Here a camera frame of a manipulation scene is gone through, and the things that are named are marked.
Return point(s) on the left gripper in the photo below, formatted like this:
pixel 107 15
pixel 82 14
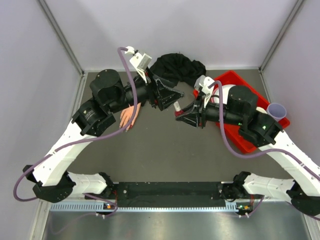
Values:
pixel 160 98

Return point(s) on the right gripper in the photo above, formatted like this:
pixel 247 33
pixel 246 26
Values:
pixel 197 119

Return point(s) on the red nail polish bottle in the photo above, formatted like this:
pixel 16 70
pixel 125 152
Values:
pixel 179 113

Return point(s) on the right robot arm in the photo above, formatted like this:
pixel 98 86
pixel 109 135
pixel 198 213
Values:
pixel 302 190

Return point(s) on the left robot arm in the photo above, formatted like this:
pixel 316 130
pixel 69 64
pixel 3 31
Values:
pixel 52 181

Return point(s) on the black shirt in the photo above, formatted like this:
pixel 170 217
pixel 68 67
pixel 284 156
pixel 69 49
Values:
pixel 176 67

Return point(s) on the white paper plate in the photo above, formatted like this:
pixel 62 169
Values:
pixel 215 98

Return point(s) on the mannequin hand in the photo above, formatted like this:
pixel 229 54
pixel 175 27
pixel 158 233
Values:
pixel 126 114

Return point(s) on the dark green mug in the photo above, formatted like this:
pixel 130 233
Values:
pixel 261 110

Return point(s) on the lavender plastic cup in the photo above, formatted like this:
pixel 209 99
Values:
pixel 276 111

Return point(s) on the right aluminium frame post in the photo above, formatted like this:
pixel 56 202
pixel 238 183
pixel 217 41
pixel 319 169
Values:
pixel 298 5

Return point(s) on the aluminium frame post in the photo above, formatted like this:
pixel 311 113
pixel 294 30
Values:
pixel 68 51
pixel 298 5

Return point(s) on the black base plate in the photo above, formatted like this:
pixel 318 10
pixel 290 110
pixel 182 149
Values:
pixel 171 194

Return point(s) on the left aluminium frame post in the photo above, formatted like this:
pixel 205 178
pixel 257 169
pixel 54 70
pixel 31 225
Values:
pixel 68 51

